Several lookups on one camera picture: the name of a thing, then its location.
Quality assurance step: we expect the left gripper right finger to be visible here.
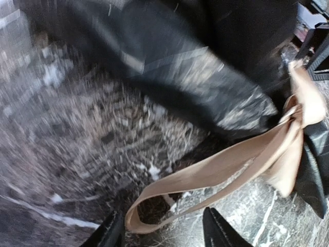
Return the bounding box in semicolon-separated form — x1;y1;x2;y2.
203;207;252;247

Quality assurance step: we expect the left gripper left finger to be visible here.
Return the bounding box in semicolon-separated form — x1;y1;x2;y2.
80;211;125;247

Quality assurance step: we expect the black wrapping paper sheet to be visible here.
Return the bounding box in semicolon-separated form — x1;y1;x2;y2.
20;0;329;219

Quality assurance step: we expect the beige satin ribbon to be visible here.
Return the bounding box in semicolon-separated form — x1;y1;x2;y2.
125;60;326;234

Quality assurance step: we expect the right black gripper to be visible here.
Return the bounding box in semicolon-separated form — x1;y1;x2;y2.
295;1;328;81

